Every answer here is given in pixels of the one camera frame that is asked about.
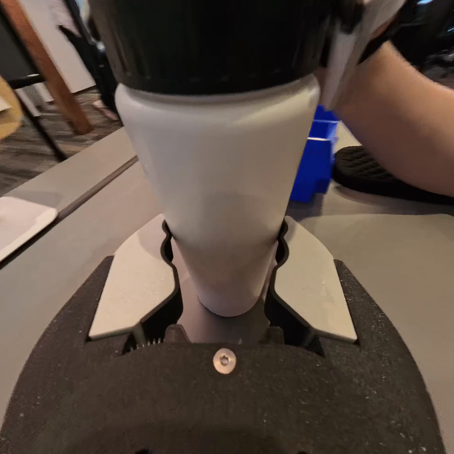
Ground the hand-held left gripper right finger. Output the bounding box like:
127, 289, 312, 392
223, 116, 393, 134
265, 216, 358, 355

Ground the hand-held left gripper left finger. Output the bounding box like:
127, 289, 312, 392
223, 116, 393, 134
88, 214, 183, 352

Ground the blue plastic bin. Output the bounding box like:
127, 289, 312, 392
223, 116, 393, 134
289, 105, 339, 203

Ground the black bottle lid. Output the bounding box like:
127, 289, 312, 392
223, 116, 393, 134
89, 0, 341, 96

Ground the white plastic bottle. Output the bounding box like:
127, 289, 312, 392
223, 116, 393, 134
115, 74, 321, 317

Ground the person's right forearm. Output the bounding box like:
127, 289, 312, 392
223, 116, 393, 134
337, 71, 454, 197

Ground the person's right hand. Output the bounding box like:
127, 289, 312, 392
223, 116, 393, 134
335, 42, 426, 121

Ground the black mesh office chair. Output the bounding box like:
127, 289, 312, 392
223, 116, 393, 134
397, 0, 454, 82

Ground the instruction board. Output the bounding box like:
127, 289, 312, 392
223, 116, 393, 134
0, 76, 23, 140

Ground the wooden post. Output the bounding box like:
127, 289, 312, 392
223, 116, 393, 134
2, 0, 93, 135

